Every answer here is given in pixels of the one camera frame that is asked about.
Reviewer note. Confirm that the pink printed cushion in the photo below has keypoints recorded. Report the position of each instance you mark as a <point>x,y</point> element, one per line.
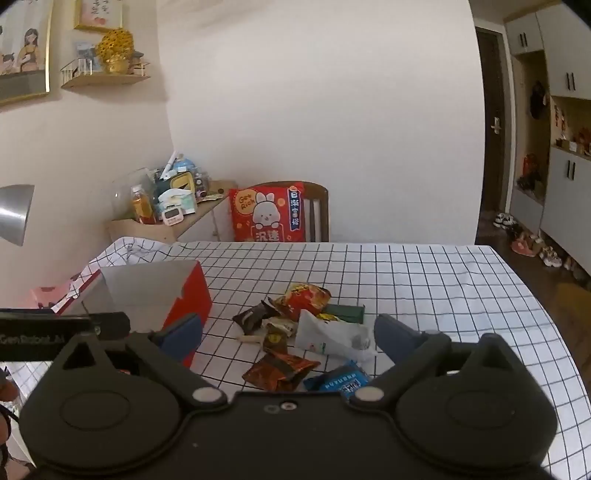
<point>51,293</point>

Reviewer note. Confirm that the large gold framed picture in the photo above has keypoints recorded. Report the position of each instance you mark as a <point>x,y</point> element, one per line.
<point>23,46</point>

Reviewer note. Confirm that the small photo card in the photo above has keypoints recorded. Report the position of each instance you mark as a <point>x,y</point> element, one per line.
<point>85,55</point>

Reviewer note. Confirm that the red cardboard box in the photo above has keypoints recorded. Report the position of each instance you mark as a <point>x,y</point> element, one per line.
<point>138,286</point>

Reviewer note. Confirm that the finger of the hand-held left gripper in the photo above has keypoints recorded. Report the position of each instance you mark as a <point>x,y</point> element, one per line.
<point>111,325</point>

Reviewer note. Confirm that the pink slipper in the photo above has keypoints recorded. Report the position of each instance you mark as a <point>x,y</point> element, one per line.
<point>526,247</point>

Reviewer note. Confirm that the blue snack packet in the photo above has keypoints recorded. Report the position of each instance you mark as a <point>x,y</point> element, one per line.
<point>339,381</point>

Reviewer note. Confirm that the black snack packet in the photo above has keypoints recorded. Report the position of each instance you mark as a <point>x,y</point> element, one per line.
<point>251,318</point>

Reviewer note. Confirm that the clear glass jar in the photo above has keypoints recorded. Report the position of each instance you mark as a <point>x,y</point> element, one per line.
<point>124,194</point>

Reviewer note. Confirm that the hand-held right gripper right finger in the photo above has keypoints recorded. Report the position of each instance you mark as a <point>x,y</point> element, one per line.
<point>390,339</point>

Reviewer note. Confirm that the red rabbit cushion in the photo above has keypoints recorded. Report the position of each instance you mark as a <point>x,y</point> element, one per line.
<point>268,217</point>

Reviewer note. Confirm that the dark green snack packet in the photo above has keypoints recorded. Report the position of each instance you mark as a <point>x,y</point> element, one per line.
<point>348,314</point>

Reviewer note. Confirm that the wooden chair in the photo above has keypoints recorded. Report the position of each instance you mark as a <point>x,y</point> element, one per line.
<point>320,207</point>

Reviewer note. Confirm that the white tube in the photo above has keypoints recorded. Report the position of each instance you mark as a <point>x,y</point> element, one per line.
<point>170,164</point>

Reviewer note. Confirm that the small gold framed picture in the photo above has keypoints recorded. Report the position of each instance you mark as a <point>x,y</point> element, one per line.
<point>97,14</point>

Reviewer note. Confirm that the white checked tablecloth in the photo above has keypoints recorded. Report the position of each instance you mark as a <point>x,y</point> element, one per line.
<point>415,286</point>

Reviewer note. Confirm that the grey wardrobe cabinet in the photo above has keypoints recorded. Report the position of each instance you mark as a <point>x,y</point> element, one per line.
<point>568,194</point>

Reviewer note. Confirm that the wooden side cabinet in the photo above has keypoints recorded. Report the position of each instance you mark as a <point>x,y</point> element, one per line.
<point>138,230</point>

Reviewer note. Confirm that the black and white sneaker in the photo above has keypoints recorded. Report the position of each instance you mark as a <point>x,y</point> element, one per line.
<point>503,220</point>

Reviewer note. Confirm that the gold wall shelf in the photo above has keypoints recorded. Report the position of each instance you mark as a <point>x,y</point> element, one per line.
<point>101,81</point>

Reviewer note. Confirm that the white snack packet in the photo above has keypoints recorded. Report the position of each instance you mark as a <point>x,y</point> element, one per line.
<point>323,337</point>

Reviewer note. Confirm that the gold tree ornament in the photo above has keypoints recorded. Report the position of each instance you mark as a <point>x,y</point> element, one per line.
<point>115,46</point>

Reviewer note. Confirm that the orange brown snack packet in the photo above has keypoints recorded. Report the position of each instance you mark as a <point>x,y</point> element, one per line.
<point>277,371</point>

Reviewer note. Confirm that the dark brown door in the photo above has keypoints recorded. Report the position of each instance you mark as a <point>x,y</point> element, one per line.
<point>489,115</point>

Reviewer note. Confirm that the beige sausage stick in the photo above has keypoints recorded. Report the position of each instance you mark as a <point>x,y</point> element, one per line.
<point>249,339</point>

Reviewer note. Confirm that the red hanging ornament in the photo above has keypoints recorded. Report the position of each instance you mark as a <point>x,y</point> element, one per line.
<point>531,170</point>

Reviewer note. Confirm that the orange drink bottle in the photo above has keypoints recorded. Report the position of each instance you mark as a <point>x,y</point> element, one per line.
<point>143,207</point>

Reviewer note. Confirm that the teal and yellow pouch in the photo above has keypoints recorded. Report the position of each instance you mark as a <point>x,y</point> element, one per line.
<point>178,180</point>

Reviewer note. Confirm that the red and yellow snack packet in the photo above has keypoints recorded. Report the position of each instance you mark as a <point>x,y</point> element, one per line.
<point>304,297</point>

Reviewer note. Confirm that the white digital timer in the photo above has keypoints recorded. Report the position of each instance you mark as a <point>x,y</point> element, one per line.
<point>173,216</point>

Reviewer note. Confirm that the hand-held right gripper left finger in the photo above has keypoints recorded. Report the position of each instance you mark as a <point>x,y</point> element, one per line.
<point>184,334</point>

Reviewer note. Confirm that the silver desk lamp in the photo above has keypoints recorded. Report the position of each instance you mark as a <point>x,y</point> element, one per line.
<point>14,212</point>

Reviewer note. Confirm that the pale green tissue pack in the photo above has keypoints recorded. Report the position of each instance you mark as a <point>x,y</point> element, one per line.
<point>178,199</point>

